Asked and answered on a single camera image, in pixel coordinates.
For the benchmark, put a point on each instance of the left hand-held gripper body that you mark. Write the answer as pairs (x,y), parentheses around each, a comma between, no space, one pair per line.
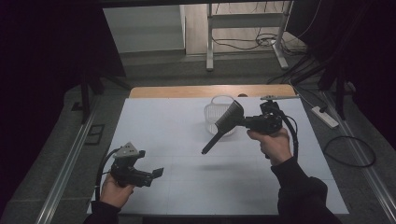
(129,169)

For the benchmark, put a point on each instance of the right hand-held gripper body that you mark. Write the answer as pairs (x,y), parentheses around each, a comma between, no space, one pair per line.
(264,121)

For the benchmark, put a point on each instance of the black comb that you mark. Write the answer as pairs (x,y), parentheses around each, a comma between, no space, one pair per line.
(230,116)

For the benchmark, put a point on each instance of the white mesh basket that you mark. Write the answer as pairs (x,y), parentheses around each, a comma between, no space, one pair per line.
(214,113)

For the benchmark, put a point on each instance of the person's right hand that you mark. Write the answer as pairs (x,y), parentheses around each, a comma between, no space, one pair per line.
(274,146)

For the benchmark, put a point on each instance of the person's left hand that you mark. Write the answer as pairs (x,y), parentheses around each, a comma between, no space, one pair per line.
(115,193)

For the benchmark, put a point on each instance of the black floor socket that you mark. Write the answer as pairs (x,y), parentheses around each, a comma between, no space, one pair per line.
(95,134)

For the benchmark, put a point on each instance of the wooden table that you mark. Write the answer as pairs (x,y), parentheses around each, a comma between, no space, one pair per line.
(193,91)

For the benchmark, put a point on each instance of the white power strip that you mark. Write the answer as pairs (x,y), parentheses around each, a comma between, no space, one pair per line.
(325,117)

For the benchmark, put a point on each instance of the black stand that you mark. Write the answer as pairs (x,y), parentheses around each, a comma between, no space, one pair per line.
(85,93)

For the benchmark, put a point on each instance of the aluminium floor rail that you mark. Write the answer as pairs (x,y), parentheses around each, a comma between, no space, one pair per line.
(364,161)
(67,165)

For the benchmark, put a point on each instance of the white metal stand frame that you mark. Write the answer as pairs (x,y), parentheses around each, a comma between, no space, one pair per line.
(246,21)

